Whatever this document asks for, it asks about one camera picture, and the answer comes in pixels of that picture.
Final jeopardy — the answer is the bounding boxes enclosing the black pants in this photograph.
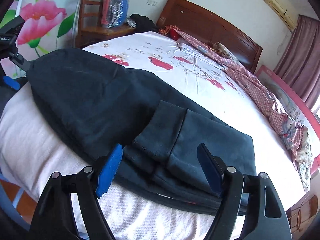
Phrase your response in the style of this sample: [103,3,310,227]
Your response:
[26,48,258,217]

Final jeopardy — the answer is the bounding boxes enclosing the orange fringed cloth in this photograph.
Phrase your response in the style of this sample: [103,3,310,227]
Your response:
[159,25,177,35]

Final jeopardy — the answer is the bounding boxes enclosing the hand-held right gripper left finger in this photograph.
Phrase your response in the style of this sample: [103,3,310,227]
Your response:
[30,143,123,240]

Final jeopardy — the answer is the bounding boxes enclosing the brown wooden headboard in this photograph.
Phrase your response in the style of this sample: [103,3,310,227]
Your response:
[156,0,263,73]

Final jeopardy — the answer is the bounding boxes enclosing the dark clothes pile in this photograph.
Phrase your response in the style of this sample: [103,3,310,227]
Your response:
[127,13,160,33]

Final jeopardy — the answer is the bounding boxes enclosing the pink curtain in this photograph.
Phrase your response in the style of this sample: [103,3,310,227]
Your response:
[274,15,320,110]

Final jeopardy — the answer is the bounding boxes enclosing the bed with floral sheet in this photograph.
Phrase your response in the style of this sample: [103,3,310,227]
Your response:
[0,30,315,240]

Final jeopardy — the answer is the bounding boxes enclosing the wooden chair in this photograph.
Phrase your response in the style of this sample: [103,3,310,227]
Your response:
[75,0,137,48]

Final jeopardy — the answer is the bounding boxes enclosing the flower print wardrobe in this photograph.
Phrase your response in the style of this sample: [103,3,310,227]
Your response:
[0,0,88,63]

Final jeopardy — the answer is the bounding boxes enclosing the clear plastic bag of clothes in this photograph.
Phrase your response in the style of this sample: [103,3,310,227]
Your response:
[101,0,130,29]

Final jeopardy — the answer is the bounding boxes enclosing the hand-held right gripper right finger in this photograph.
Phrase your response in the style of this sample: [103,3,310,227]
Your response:
[197,143,293,240]

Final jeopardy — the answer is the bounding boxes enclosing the red pillow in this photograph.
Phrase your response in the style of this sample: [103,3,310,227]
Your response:
[169,28,184,41]

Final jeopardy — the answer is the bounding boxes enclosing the grey patterned folded cloth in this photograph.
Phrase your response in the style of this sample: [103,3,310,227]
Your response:
[179,42,227,69]

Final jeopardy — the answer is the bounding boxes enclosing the wall air conditioner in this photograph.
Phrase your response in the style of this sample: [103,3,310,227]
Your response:
[264,0,299,29]

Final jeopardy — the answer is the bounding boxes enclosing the pink checkered quilt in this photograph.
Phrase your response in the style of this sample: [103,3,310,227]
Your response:
[176,29,313,193]

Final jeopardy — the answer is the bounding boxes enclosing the floral pillow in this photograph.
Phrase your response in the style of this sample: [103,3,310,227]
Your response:
[212,42,242,63]

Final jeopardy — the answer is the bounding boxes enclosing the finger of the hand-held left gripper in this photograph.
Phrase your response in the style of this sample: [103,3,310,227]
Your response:
[7,50,35,72]
[0,60,22,91]

